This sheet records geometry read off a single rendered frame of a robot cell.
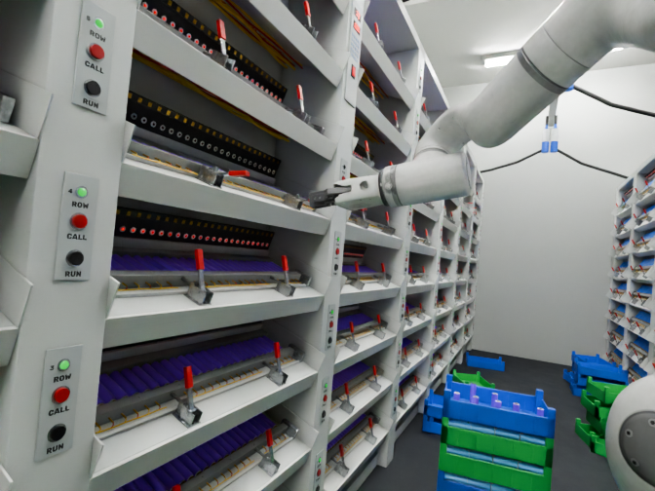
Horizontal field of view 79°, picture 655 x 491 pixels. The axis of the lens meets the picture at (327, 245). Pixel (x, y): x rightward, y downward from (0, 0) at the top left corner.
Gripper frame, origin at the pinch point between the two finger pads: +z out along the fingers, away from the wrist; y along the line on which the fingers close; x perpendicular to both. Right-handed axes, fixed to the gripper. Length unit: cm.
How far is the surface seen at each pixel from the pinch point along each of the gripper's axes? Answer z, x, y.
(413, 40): -8, 79, 79
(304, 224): 6.6, -4.3, 4.0
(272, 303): 8.9, -22.1, -7.7
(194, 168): 9.3, 2.2, -28.0
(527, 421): -35, -61, 52
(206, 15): 17.9, 42.2, -14.4
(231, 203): 6.1, -3.5, -22.6
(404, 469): 15, -97, 90
